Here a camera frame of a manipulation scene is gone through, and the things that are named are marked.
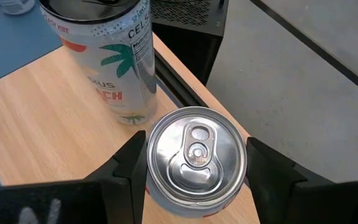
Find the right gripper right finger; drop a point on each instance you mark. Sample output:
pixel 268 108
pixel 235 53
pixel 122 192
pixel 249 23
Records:
pixel 272 186

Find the black perforated metal box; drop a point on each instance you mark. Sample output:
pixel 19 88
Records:
pixel 191 40

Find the white Celsius can black lid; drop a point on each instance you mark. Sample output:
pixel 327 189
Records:
pixel 104 62

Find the silver Diet Coke can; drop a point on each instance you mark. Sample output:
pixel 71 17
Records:
pixel 197 155

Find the black metal table frame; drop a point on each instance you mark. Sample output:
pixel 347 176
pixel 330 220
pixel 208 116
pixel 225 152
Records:
pixel 176 81

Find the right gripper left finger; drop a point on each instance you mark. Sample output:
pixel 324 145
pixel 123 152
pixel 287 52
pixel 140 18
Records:
pixel 126 193

